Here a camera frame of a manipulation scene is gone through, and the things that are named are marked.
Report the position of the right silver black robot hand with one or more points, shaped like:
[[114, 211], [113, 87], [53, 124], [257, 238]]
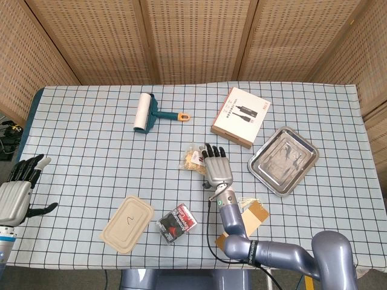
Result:
[[218, 170]]

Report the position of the beige paper pulp lid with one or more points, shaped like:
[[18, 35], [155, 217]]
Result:
[[127, 223]]

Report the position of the woven rattan folding screen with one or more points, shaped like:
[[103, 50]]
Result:
[[196, 39]]

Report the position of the stainless steel tray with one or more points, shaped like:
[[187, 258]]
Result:
[[281, 160]]

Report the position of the teal white lint roller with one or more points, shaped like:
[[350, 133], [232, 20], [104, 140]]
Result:
[[152, 111]]

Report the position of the clear bag of snacks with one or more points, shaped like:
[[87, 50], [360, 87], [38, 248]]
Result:
[[190, 160]]

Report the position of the cardboard box with white label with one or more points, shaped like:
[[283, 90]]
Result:
[[239, 117]]

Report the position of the blue checked tablecloth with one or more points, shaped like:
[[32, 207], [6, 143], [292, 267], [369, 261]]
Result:
[[90, 151]]

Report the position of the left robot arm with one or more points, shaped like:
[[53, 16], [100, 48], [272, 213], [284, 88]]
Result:
[[4, 241]]

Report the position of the red and black snack packet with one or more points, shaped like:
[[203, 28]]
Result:
[[176, 223]]

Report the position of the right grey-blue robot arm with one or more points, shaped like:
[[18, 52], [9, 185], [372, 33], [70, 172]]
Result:
[[232, 217]]

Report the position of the brown beige bookmark with tassel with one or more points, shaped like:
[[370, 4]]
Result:
[[257, 213]]

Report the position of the grey-blue robot torso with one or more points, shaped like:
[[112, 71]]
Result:
[[181, 281]]

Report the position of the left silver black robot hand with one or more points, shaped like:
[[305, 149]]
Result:
[[13, 199]]

